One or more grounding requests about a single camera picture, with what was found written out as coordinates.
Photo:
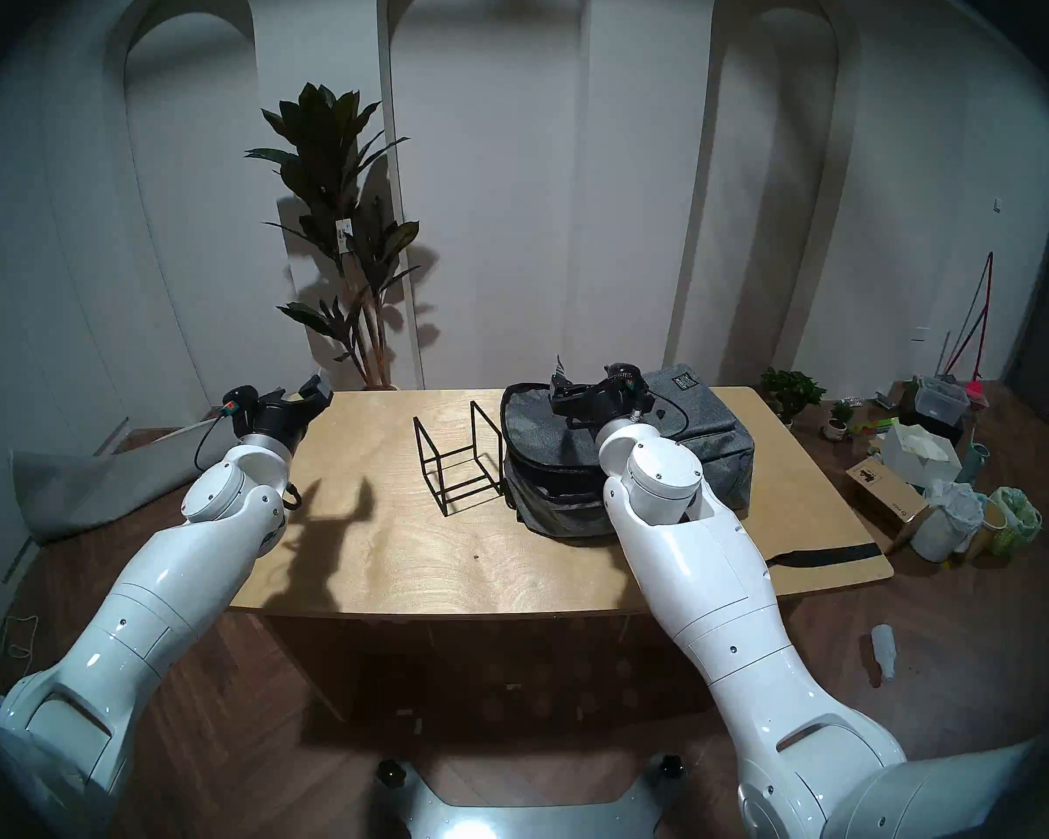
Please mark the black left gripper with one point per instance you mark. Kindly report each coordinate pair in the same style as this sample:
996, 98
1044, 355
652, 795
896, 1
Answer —
278, 418

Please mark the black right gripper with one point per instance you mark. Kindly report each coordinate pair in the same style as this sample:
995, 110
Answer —
607, 396

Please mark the grey black backpack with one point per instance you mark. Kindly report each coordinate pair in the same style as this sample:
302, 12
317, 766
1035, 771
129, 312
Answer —
717, 444

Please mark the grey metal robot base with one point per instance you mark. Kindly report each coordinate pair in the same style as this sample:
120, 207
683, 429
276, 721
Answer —
524, 820

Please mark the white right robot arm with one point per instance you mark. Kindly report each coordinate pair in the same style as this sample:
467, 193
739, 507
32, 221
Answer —
717, 584

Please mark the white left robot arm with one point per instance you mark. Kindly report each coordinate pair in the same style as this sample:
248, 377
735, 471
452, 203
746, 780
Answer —
175, 584

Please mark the small bushy potted plant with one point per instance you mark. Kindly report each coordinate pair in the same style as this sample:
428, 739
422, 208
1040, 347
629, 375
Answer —
791, 387

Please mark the rolled grey carpet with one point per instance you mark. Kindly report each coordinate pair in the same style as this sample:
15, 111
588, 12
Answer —
96, 483

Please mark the tall potted leafy plant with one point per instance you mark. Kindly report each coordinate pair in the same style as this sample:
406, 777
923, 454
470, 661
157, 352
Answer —
323, 147

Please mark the tiny plant in white pot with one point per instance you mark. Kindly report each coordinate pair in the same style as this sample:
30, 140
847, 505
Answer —
837, 422

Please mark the green yellow toy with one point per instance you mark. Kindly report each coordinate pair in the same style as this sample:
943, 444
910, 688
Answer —
874, 425

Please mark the brown cardboard box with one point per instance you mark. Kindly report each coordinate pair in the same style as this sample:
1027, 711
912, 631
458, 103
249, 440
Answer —
883, 488

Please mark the black storage box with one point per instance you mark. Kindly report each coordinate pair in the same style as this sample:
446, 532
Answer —
913, 413

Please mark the white open box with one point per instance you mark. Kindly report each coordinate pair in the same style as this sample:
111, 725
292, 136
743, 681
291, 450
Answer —
918, 461

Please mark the clear plastic container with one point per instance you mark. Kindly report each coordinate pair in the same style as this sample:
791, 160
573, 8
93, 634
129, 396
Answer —
940, 400

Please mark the black base knob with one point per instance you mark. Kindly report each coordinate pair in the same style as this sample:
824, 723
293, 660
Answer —
671, 766
391, 772

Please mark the white bagged waste bin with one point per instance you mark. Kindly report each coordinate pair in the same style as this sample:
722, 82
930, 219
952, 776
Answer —
948, 518

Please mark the white plastic bottle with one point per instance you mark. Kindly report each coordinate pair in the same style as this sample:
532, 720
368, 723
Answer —
883, 649

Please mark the teal cup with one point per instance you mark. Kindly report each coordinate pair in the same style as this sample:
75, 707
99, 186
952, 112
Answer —
975, 466

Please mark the brown bucket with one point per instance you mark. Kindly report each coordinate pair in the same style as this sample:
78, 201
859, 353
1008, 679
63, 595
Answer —
988, 531

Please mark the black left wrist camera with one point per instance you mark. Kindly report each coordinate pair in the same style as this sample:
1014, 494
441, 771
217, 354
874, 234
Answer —
240, 400

